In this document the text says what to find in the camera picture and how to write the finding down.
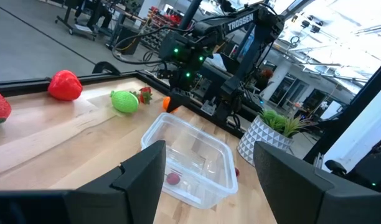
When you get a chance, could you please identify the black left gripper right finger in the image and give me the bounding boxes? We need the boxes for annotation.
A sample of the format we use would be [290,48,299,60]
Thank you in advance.
[253,141,381,224]

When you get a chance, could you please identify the black rolling cart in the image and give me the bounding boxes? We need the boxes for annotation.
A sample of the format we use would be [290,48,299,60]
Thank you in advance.
[55,0,116,41]

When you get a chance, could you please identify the succulent in white pot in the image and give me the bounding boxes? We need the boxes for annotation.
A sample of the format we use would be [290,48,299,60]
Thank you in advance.
[237,108,318,167]

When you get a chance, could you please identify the black pole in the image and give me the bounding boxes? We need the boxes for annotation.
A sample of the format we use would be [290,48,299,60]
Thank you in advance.
[302,55,381,165]
[177,0,204,30]

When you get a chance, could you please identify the small strawberry green leaves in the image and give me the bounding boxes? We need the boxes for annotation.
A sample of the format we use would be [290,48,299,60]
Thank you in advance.
[138,86,153,105]

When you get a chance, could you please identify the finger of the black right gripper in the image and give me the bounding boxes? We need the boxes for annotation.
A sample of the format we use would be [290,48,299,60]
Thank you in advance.
[166,88,192,114]

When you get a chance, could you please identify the black aluminium table frame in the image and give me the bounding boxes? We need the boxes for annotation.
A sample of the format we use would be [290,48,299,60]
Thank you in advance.
[0,70,247,139]

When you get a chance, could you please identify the orange fruit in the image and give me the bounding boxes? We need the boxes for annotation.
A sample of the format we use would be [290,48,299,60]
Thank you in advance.
[162,96,179,113]

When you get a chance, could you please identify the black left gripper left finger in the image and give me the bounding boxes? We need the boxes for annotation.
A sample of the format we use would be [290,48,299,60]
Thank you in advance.
[0,139,167,224]

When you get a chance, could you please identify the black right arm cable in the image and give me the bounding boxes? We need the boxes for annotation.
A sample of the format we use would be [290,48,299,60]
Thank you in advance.
[111,24,191,66]

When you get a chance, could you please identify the silver metal bracket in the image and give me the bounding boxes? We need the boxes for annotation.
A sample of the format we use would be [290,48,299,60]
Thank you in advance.
[200,98,217,116]

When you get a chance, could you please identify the clear plastic tupperware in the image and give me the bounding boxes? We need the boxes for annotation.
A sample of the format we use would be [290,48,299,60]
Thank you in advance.
[140,112,239,210]

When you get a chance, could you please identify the green lime fruit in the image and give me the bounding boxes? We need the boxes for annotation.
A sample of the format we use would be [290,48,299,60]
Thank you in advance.
[110,90,139,114]

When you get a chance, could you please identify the black curved bracket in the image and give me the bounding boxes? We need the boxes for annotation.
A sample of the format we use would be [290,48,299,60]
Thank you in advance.
[92,61,121,76]

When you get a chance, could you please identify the shelf with red bins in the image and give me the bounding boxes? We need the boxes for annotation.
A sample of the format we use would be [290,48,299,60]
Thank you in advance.
[139,5,182,52]

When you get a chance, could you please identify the black box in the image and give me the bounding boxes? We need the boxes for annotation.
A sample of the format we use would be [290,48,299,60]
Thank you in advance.
[117,24,141,56]

